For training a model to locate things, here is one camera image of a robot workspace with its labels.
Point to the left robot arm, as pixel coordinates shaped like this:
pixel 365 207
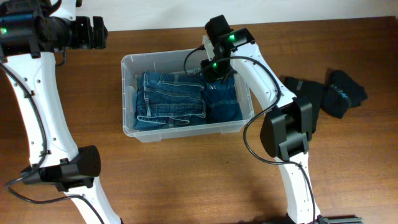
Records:
pixel 32 32

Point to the black aluminium rail base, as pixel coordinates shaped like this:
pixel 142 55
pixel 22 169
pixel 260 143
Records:
pixel 339 220

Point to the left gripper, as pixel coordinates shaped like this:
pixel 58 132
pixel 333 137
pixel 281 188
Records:
pixel 86 41

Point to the clear plastic storage bin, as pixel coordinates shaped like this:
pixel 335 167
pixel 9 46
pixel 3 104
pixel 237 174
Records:
pixel 133 65

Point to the dark blue jeans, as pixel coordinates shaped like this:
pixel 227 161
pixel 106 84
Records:
pixel 166 100

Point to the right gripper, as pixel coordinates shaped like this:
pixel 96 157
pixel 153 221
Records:
pixel 211 75

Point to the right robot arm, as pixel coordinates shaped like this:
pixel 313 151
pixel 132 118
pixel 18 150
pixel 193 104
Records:
pixel 287 127

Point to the blue garment with tape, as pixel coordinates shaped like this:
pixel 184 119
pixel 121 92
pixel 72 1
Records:
pixel 221 102

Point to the black garment with tape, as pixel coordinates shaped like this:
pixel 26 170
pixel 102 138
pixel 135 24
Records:
pixel 341 94
pixel 312 90

